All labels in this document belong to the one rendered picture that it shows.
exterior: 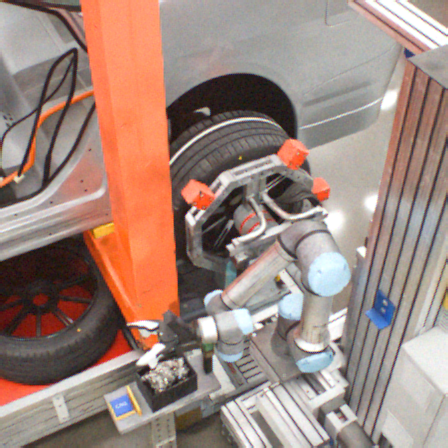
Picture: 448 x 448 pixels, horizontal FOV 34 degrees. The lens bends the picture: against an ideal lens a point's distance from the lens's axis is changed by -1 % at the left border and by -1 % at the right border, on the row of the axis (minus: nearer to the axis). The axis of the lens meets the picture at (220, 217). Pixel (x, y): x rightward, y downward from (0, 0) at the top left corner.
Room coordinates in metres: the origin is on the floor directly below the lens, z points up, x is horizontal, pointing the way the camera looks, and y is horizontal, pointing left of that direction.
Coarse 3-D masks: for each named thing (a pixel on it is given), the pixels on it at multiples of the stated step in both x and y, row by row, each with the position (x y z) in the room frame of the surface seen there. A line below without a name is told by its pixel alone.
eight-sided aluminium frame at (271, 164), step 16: (256, 160) 2.07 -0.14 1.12; (272, 160) 2.07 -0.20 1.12; (224, 176) 1.98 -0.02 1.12; (240, 176) 1.98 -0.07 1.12; (256, 176) 2.00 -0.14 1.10; (288, 176) 2.07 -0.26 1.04; (304, 176) 2.10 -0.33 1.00; (224, 192) 1.95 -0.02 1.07; (192, 208) 1.94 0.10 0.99; (208, 208) 1.91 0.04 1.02; (304, 208) 2.11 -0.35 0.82; (192, 224) 1.88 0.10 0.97; (192, 240) 1.88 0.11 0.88; (192, 256) 1.88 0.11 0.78; (208, 256) 1.96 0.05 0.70; (256, 256) 2.02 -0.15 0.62; (224, 272) 1.94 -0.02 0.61
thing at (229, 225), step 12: (276, 180) 2.18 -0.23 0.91; (288, 180) 2.22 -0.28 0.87; (240, 192) 2.09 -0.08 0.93; (276, 192) 2.27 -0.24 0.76; (228, 204) 2.07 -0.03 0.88; (240, 204) 2.14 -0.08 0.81; (264, 204) 2.26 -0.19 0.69; (288, 204) 2.18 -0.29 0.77; (216, 216) 2.26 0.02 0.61; (228, 216) 2.07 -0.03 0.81; (276, 216) 2.18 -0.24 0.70; (204, 228) 2.02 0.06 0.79; (216, 228) 2.18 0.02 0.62; (228, 228) 2.07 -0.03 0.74; (204, 240) 2.07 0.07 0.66; (216, 240) 2.04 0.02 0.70; (228, 240) 2.12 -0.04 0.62; (216, 252) 2.02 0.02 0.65
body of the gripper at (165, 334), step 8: (160, 328) 1.22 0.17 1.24; (168, 328) 1.22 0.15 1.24; (192, 328) 1.23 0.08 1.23; (160, 336) 1.19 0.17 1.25; (168, 336) 1.19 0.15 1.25; (176, 336) 1.19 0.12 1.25; (200, 336) 1.20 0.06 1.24; (176, 344) 1.17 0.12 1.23; (184, 344) 1.20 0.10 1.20; (192, 344) 1.20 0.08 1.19; (176, 352) 1.17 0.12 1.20; (168, 360) 1.16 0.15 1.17
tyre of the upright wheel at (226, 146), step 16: (224, 112) 2.29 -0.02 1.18; (240, 112) 2.30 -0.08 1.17; (256, 112) 2.34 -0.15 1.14; (192, 128) 2.21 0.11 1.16; (208, 128) 2.20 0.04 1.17; (224, 128) 2.19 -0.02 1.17; (240, 128) 2.19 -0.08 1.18; (256, 128) 2.21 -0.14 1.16; (272, 128) 2.25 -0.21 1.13; (176, 144) 2.16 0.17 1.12; (192, 144) 2.14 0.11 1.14; (208, 144) 2.12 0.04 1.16; (224, 144) 2.10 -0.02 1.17; (240, 144) 2.09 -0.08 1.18; (256, 144) 2.11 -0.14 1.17; (272, 144) 2.13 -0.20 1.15; (176, 160) 2.10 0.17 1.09; (192, 160) 2.07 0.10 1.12; (208, 160) 2.04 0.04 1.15; (224, 160) 2.04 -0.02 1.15; (240, 160) 2.07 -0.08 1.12; (304, 160) 2.20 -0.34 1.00; (176, 176) 2.05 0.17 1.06; (192, 176) 2.00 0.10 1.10; (208, 176) 2.00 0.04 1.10; (176, 192) 1.99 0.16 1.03; (176, 208) 1.95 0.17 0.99; (176, 224) 1.94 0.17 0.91; (176, 240) 1.94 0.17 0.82; (224, 256) 2.04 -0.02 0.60
